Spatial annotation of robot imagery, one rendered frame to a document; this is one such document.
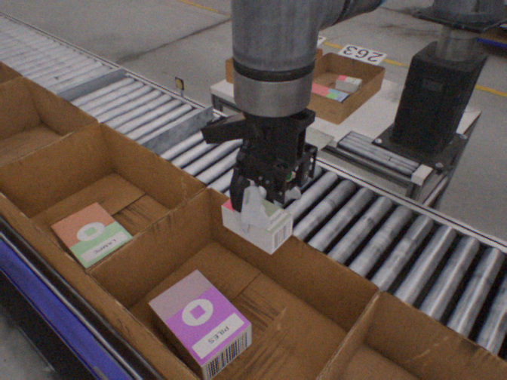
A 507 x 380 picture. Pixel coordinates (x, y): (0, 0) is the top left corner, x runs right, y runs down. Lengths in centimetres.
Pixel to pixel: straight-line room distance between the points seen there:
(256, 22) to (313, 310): 58
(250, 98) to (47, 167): 72
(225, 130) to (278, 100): 12
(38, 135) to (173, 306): 84
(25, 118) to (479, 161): 258
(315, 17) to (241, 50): 8
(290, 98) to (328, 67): 157
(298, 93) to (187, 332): 46
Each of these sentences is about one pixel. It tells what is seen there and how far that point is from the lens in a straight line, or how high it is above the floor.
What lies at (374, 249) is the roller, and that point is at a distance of 114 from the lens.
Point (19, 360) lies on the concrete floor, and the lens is 199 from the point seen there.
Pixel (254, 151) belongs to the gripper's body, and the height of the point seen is 129.
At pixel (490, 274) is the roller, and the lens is 121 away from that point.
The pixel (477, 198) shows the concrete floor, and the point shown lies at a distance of 268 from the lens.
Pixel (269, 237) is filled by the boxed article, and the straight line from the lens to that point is 58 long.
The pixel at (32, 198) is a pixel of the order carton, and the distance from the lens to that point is 109.
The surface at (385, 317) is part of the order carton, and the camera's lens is 72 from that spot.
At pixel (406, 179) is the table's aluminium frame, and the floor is 72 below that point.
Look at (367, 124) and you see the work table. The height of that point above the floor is 75.
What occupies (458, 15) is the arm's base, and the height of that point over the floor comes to 122.
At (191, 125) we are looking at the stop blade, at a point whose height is 77.
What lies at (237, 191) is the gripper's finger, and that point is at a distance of 52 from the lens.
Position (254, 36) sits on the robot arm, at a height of 145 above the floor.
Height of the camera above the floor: 159
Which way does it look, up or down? 42 degrees down
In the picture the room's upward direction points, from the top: straight up
